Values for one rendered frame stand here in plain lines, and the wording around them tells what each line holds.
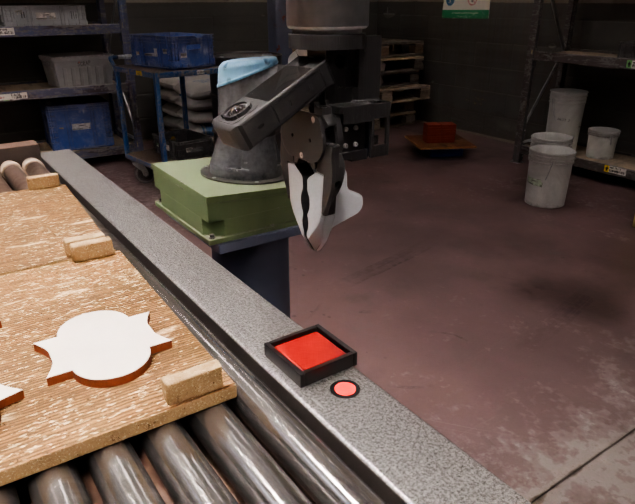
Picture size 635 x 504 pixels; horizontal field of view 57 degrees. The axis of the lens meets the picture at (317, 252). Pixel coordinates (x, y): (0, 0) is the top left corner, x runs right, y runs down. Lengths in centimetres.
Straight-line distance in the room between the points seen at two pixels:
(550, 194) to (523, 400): 219
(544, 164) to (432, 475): 365
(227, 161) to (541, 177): 318
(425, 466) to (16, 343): 46
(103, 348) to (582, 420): 179
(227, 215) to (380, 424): 62
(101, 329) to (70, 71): 452
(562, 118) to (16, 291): 469
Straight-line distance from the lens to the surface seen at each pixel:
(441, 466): 56
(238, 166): 118
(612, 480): 202
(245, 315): 76
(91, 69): 522
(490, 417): 212
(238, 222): 111
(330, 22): 53
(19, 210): 120
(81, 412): 61
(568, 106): 516
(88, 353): 67
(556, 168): 413
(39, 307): 81
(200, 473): 54
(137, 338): 68
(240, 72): 115
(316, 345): 67
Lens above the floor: 129
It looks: 24 degrees down
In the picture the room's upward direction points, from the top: straight up
